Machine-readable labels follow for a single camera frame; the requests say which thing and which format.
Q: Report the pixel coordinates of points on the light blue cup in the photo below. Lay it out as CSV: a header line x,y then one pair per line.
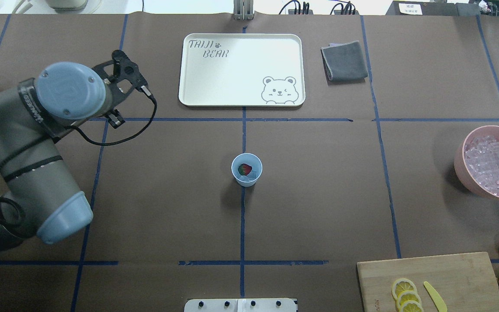
x,y
250,159

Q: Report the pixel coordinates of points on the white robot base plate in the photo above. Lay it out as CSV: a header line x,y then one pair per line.
x,y
242,305

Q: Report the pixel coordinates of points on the lemon slice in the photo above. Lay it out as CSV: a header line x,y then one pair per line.
x,y
411,306
407,296
401,285

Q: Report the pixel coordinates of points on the wooden cutting board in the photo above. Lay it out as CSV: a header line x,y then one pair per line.
x,y
466,282

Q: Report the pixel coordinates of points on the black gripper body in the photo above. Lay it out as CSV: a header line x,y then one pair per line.
x,y
116,117

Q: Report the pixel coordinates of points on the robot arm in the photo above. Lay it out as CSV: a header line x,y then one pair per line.
x,y
39,197

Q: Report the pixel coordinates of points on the white bear tray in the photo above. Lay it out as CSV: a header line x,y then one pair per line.
x,y
242,70

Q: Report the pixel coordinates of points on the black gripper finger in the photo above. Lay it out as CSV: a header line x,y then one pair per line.
x,y
115,119

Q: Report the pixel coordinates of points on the red strawberry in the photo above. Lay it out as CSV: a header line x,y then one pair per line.
x,y
244,169

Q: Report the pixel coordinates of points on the pile of ice cubes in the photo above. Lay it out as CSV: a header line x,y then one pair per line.
x,y
481,157

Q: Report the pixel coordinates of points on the grey folded cloth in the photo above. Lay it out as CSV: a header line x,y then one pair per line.
x,y
344,61

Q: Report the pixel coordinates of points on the yellow plastic knife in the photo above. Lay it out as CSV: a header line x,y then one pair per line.
x,y
436,298

